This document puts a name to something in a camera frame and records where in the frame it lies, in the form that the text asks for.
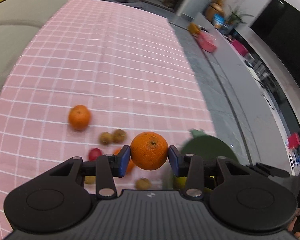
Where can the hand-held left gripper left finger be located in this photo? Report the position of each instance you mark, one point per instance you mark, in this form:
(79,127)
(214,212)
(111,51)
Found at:
(125,160)

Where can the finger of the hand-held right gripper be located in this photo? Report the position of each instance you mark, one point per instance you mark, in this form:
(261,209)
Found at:
(267,170)

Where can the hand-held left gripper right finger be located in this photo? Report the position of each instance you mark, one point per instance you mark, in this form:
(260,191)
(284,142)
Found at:
(173,160)

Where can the yellow lemon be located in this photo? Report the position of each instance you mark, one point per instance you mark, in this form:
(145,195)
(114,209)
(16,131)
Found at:
(179,182)

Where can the large orange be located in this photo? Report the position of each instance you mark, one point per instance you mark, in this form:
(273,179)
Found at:
(149,151)

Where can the dark green bowl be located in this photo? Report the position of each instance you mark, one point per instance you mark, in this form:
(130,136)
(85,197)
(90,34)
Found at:
(207,147)

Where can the yellow-green fruit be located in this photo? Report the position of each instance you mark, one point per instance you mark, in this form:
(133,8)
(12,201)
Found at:
(90,180)

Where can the red plum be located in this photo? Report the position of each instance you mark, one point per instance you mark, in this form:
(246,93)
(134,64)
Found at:
(94,154)

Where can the red box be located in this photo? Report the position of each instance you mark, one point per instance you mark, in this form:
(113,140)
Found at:
(293,140)

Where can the pink checked tablecloth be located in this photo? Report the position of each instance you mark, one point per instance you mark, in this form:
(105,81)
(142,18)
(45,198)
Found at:
(102,67)

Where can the white television cabinet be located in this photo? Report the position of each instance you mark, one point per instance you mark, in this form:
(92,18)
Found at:
(240,62)

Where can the pink box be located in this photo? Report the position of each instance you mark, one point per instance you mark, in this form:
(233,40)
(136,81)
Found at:
(207,42)

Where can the magenta box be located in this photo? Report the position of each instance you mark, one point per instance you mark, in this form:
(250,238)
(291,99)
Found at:
(238,47)

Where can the orange box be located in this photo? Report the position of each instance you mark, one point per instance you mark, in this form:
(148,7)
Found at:
(193,28)

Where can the black television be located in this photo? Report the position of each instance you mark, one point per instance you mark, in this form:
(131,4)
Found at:
(282,32)

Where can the blue snack bag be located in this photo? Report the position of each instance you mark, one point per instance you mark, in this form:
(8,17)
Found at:
(218,20)

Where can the potted green plant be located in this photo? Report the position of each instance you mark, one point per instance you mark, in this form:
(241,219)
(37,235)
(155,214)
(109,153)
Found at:
(234,15)

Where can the orange round vase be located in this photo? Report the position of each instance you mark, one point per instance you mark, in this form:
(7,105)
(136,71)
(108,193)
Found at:
(215,7)

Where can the cream sofa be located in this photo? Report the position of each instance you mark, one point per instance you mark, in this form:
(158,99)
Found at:
(17,22)

